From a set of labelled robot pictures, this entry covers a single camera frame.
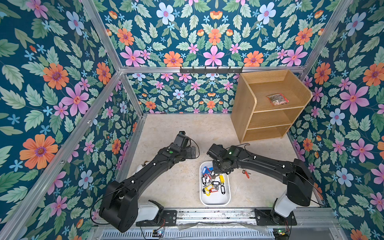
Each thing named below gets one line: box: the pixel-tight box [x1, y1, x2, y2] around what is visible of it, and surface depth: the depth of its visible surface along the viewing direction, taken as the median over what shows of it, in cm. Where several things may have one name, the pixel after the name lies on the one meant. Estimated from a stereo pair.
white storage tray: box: [199, 161, 231, 206], surface depth 80 cm
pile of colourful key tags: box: [201, 166, 226, 197], surface depth 87 cm
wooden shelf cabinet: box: [230, 69, 313, 144], surface depth 91 cm
